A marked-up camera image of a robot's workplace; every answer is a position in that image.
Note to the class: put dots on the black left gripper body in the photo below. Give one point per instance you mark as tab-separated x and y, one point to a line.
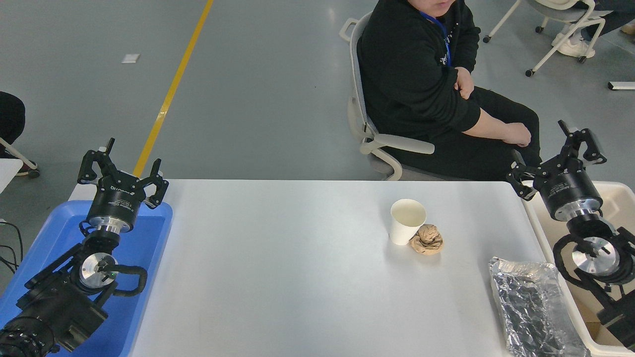
116	201

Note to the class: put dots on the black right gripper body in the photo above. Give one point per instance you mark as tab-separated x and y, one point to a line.
568	186

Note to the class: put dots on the white paper cup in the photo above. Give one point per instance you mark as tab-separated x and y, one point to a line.
404	223

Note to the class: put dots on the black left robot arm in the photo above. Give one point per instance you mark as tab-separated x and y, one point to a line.
54	297

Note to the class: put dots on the person's right hand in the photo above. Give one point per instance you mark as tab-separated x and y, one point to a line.
517	135

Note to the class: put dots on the person's left hand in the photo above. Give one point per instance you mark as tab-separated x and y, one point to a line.
465	84

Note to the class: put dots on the large pale plastic bin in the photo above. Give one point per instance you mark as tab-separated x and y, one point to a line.
617	198

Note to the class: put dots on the blue plastic tray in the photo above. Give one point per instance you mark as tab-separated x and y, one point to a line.
144	248

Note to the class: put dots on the white chair leg with caster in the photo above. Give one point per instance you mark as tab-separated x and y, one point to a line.
33	173

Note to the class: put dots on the white bar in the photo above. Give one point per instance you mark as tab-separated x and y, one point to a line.
621	86

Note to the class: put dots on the small white table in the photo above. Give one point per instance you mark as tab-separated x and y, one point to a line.
7	173

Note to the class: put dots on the person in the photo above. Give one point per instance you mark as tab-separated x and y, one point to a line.
10	116
407	74
573	48

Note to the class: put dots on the crumpled tan paper ball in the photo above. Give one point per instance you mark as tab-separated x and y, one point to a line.
429	240

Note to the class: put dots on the grey white wheeled chair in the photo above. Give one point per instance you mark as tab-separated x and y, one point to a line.
397	145
560	11

